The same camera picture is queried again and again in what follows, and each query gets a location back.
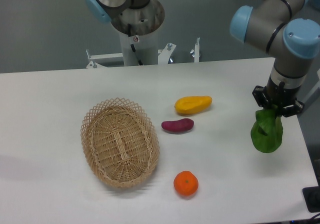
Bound green leafy vegetable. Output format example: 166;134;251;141
250;105;283;154

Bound woven wicker basket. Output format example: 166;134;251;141
80;97;160;189

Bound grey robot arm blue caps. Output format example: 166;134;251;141
85;0;320;117

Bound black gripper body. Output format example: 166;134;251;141
266;74;306;107

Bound black device at table edge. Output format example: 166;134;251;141
302;186;320;213

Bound black cable on pedestal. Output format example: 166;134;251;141
126;23;144;66

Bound white frame leg at right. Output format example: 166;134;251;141
302;69;320;111

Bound purple sweet potato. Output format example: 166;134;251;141
161;118;194;134

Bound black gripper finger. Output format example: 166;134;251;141
252;85;270;109
278;100;305;118

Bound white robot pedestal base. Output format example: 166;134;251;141
85;0;202;69

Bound orange mandarin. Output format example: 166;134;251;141
173;170;199;197

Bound yellow papaya half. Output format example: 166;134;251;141
174;95;213;115

